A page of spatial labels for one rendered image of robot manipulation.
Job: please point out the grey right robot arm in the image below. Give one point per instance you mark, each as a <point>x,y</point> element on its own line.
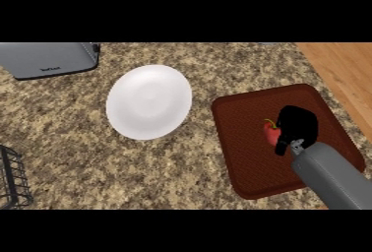
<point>334,178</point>

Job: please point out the white plate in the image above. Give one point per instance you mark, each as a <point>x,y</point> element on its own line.
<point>148,102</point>

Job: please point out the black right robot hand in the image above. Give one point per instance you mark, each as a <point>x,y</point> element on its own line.
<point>297,124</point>

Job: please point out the red bell pepper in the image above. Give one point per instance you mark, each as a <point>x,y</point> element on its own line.
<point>270,133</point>

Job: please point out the grey toaster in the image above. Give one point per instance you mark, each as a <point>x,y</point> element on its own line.
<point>46,59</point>

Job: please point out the brown tray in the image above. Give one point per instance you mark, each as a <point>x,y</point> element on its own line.
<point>251,147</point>

